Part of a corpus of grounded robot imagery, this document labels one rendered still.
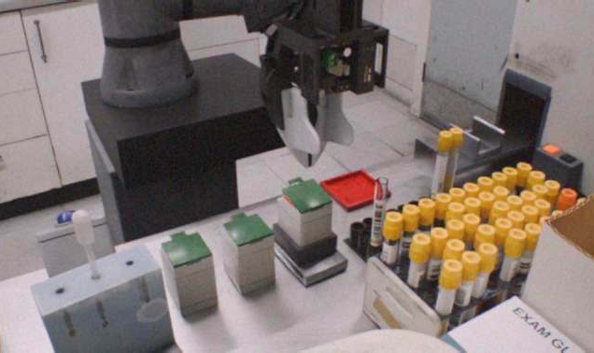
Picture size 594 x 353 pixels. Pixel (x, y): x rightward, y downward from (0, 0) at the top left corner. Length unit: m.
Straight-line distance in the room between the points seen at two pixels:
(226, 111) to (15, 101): 1.48
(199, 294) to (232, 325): 0.04
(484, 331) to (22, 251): 1.94
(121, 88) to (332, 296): 0.44
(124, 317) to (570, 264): 0.36
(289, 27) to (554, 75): 0.43
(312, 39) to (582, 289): 0.28
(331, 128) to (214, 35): 2.46
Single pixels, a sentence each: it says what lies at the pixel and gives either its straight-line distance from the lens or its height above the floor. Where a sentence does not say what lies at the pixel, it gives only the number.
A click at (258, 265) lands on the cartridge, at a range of 0.56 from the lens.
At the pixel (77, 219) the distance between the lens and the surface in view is 0.43.
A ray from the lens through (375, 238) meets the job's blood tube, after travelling 0.59.
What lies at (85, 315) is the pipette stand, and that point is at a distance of 0.46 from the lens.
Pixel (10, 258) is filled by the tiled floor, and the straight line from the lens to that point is 2.22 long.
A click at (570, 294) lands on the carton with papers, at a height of 0.98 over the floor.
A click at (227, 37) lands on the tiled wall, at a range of 2.99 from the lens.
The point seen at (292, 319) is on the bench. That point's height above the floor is 0.87.
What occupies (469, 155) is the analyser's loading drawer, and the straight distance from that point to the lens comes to 0.75.
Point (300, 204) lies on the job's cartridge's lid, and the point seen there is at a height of 0.96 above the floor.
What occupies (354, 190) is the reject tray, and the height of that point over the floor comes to 0.88.
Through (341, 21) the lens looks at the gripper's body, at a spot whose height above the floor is 1.15.
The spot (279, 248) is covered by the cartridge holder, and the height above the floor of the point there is 0.89.
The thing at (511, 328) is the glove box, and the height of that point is 0.94.
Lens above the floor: 1.27
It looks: 31 degrees down
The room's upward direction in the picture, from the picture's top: straight up
